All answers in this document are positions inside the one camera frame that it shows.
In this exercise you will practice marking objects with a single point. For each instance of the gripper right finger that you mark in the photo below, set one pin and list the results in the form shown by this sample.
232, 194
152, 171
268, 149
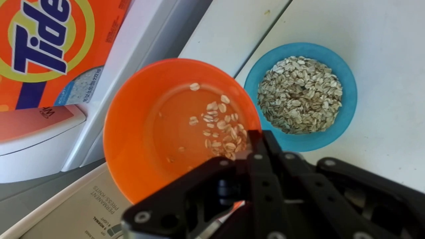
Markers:
335, 205

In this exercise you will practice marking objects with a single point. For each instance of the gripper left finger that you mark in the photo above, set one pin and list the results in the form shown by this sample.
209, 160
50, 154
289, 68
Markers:
212, 186

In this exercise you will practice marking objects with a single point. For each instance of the scattered rolled oats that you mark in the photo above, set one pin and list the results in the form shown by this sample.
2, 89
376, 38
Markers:
225, 136

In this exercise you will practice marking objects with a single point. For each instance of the orange plastic bowl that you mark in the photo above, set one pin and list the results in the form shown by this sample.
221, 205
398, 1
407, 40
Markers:
136, 132

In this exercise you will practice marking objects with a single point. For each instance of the blue plastic bowl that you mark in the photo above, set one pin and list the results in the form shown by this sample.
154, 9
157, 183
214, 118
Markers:
348, 99

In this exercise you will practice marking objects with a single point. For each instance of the heap of rolled oats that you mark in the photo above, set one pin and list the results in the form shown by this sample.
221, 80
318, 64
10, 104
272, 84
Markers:
300, 94

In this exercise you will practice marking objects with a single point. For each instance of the white container with red label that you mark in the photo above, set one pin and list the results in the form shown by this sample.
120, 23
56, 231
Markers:
36, 146

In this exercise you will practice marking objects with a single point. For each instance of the orange detergent box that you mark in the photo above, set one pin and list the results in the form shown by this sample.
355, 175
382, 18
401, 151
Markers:
49, 39

